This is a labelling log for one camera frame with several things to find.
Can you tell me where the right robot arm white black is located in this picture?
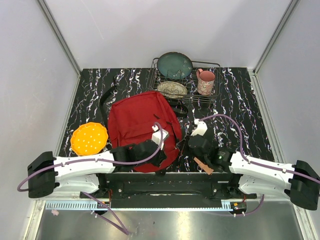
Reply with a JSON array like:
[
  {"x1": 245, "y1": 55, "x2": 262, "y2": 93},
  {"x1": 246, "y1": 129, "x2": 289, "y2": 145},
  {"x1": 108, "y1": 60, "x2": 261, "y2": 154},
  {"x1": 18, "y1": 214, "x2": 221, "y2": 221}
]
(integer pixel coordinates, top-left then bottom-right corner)
[{"x1": 187, "y1": 134, "x2": 320, "y2": 211}]

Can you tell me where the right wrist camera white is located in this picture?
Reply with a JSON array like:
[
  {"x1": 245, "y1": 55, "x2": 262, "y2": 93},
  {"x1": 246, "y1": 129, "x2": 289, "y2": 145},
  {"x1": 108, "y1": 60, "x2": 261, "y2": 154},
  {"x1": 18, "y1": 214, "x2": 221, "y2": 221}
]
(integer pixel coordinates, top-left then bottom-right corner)
[{"x1": 190, "y1": 118, "x2": 208, "y2": 137}]

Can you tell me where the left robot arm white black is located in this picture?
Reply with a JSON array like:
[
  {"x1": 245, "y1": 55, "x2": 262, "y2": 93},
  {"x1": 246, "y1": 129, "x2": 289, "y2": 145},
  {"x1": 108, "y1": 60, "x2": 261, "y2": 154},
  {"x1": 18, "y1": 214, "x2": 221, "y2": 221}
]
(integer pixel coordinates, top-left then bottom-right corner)
[{"x1": 25, "y1": 139, "x2": 167, "y2": 199}]

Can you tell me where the pink patterned mug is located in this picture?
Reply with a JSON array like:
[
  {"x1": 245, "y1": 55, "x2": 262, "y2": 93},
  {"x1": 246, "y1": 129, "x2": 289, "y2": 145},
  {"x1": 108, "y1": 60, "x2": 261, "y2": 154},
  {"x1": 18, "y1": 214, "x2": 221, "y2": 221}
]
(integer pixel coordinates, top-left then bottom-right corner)
[{"x1": 196, "y1": 68, "x2": 216, "y2": 96}]

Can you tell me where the teal ceramic plate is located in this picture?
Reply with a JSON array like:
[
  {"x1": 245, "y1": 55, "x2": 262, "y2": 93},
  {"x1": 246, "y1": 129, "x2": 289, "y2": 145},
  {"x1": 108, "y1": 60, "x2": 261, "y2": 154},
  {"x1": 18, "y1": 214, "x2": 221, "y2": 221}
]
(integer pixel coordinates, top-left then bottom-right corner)
[{"x1": 157, "y1": 52, "x2": 193, "y2": 80}]

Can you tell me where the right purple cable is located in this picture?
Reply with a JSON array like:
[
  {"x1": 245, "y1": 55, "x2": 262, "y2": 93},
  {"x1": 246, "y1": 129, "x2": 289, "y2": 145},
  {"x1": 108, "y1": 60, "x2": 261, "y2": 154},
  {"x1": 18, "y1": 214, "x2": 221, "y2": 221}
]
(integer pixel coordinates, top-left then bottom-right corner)
[{"x1": 201, "y1": 114, "x2": 320, "y2": 217}]

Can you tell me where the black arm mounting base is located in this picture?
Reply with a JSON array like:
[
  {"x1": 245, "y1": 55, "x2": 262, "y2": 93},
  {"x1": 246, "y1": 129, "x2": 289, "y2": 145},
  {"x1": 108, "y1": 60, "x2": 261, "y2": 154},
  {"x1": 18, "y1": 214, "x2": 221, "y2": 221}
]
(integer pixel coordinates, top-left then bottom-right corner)
[{"x1": 80, "y1": 172, "x2": 257, "y2": 200}]

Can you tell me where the orange perforated plate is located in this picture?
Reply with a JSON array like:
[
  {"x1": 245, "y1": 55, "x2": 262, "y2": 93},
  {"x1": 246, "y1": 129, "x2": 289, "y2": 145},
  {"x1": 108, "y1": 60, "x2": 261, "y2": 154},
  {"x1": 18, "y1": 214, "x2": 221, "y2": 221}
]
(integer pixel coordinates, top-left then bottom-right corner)
[{"x1": 70, "y1": 122, "x2": 109, "y2": 156}]

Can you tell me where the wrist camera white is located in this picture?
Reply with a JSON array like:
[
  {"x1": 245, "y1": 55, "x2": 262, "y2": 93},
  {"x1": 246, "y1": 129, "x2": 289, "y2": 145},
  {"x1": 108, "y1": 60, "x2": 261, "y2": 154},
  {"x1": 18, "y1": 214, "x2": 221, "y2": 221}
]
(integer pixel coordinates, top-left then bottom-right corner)
[
  {"x1": 151, "y1": 122, "x2": 170, "y2": 150},
  {"x1": 190, "y1": 118, "x2": 208, "y2": 137}
]

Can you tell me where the red backpack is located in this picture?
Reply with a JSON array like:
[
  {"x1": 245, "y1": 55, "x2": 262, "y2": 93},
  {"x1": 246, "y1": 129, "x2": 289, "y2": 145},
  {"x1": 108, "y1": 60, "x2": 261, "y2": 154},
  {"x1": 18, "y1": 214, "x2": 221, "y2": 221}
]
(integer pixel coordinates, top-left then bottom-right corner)
[{"x1": 99, "y1": 84, "x2": 189, "y2": 173}]

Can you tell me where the patterned beige plate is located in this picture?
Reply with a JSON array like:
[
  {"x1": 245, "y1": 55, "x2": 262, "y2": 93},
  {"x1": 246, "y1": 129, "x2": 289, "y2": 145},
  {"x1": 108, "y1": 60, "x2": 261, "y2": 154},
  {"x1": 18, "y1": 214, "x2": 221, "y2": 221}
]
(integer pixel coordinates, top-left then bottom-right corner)
[{"x1": 156, "y1": 81, "x2": 188, "y2": 98}]

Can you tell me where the black wire dish rack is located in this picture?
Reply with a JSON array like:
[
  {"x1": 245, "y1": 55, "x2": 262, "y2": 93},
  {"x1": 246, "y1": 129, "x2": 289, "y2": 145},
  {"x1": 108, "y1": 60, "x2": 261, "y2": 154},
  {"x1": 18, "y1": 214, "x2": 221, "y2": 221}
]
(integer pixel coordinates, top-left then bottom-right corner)
[{"x1": 146, "y1": 58, "x2": 223, "y2": 104}]

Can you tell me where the aluminium frame rail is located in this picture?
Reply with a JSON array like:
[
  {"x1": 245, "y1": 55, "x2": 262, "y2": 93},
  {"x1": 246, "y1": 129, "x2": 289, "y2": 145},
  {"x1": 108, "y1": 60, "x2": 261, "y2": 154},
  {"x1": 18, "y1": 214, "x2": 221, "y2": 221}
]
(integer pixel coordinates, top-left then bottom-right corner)
[{"x1": 44, "y1": 195, "x2": 247, "y2": 212}]

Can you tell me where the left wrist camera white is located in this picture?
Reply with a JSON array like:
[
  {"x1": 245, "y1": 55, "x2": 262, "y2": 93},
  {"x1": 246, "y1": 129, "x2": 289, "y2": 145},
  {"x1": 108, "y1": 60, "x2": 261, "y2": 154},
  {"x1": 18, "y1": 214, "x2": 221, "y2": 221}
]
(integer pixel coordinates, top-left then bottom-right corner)
[{"x1": 151, "y1": 122, "x2": 170, "y2": 150}]

